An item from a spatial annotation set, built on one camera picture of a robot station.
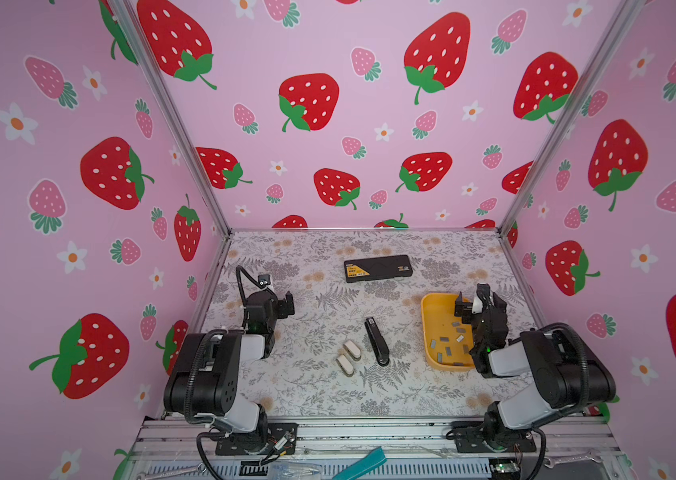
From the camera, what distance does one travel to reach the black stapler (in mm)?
862

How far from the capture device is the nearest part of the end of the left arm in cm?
85

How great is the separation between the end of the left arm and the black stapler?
0.82 feet
